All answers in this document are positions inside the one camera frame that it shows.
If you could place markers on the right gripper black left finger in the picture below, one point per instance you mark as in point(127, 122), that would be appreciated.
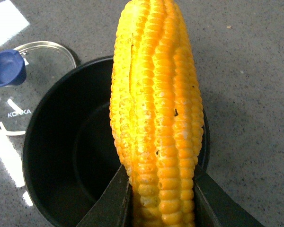
point(113, 209)

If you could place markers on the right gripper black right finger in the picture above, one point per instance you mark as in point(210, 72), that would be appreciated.
point(214, 208)

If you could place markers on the yellow corn cob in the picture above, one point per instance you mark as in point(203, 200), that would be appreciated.
point(156, 112)

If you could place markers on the glass lid blue knob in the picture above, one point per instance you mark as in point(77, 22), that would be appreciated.
point(27, 72)

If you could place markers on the dark blue saucepan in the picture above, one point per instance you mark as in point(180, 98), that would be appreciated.
point(69, 157)

